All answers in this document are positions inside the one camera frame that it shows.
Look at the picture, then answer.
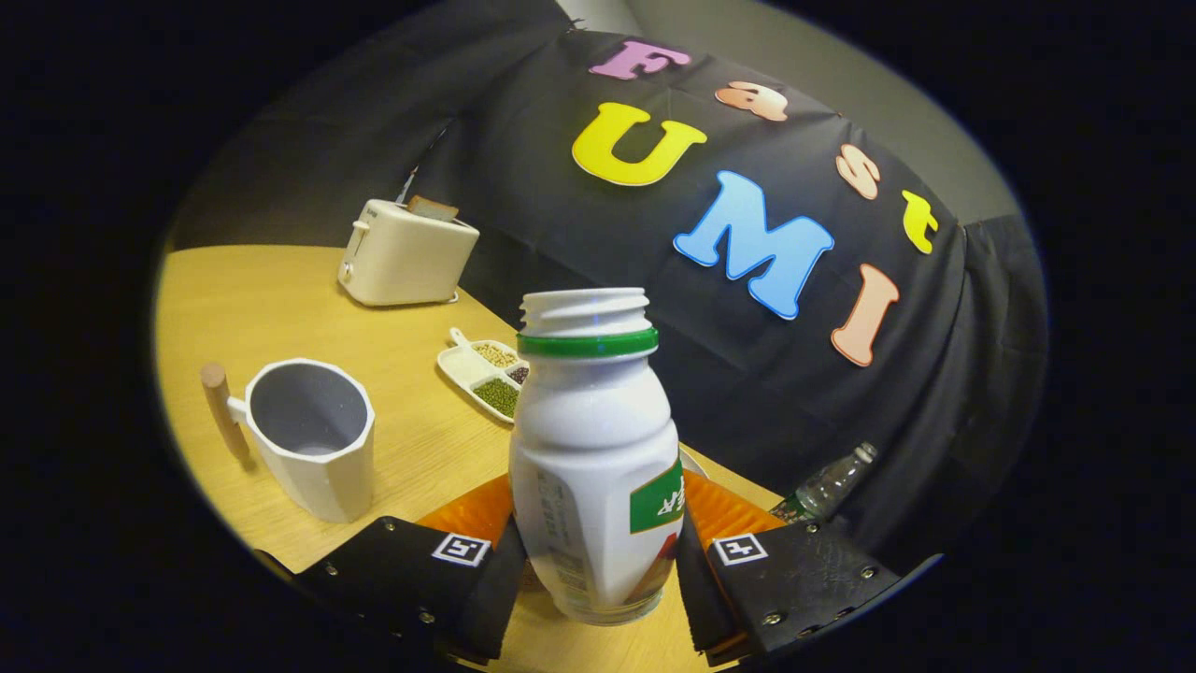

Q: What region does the white juice bottle green ring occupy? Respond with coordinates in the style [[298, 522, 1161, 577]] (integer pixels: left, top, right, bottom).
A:
[[509, 287, 686, 626]]

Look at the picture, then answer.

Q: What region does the clear plastic water bottle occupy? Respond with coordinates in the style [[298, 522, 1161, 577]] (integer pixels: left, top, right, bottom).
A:
[[771, 442, 879, 524]]

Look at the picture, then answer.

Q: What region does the wooden table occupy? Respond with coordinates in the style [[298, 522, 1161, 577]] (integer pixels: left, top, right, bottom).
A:
[[154, 245, 786, 673]]

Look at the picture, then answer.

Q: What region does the black backdrop cloth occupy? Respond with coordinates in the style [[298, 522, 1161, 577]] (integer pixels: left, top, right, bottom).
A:
[[173, 0, 1049, 562]]

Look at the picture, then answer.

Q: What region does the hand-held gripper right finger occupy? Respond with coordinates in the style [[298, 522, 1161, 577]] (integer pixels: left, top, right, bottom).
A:
[[675, 467, 945, 666]]

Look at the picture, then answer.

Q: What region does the toaster power cable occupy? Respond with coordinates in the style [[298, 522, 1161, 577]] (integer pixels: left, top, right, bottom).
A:
[[397, 126, 449, 205]]

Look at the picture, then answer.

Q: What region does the cream toaster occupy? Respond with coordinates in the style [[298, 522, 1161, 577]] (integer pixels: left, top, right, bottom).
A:
[[337, 198, 480, 308]]

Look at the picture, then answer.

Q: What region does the white divided dish of beans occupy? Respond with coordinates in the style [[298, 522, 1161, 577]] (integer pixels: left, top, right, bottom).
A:
[[437, 327, 531, 424]]

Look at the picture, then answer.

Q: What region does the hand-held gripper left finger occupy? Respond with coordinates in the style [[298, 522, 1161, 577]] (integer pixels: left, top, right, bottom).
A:
[[252, 472, 530, 666]]

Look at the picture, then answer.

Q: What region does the white cup wooden handle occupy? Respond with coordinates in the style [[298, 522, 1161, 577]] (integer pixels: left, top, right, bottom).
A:
[[200, 358, 377, 524]]

